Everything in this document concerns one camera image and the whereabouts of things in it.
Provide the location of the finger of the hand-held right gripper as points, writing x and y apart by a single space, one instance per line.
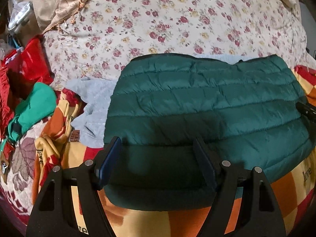
307 111

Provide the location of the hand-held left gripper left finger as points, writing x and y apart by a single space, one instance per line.
109 161

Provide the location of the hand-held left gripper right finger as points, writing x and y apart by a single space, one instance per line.
205 164

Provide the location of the green puffer jacket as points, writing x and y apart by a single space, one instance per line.
197 103

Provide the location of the light blue fleece garment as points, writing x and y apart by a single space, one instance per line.
95 108

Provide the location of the orange yellow printed blanket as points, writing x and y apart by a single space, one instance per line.
172 222

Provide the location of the leaf print blanket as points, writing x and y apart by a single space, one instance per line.
22 167

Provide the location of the bright green garment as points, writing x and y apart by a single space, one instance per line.
34 106

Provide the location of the brown hang tag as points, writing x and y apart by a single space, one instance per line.
3 166

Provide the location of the floral bed sheet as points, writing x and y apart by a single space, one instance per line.
160 24

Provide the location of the beige fringed cloth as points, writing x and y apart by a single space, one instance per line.
59 2

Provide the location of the clear plastic bag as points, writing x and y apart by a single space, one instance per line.
19 17

